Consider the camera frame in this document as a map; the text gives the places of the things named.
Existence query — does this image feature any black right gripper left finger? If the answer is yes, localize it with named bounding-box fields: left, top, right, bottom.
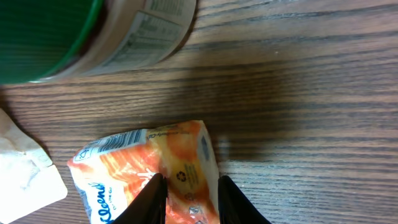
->
left=113, top=174, right=168, bottom=224

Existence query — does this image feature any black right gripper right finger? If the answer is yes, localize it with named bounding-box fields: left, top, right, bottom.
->
left=218, top=175, right=271, bottom=224

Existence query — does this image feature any orange tissue packet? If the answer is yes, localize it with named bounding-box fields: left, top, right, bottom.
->
left=67, top=120, right=220, bottom=223

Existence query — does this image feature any green lid white jar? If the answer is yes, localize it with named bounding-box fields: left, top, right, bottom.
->
left=1, top=0, right=197, bottom=84

